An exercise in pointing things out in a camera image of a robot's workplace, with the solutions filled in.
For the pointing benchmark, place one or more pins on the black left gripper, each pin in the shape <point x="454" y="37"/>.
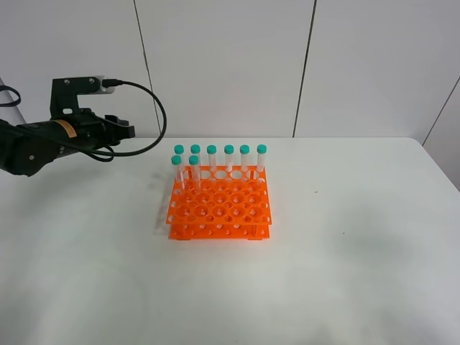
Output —
<point x="85" y="128"/>

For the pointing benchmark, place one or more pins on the test tube with teal cap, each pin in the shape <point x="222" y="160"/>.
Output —
<point x="195" y="169"/>

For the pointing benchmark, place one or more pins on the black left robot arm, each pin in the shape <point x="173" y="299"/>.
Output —
<point x="27" y="148"/>

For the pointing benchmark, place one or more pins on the back row tube far left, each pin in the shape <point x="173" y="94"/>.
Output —
<point x="179" y="150"/>

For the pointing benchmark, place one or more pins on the second row left tube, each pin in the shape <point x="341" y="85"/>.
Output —
<point x="179" y="169"/>

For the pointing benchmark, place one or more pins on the orange test tube rack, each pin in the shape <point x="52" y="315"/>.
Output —
<point x="223" y="205"/>

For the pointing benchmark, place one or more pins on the back row tube far right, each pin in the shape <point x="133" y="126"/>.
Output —
<point x="261" y="152"/>

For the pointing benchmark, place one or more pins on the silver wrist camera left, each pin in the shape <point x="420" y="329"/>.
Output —
<point x="106" y="85"/>

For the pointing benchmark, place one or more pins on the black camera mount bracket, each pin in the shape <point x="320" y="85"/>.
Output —
<point x="65" y="92"/>

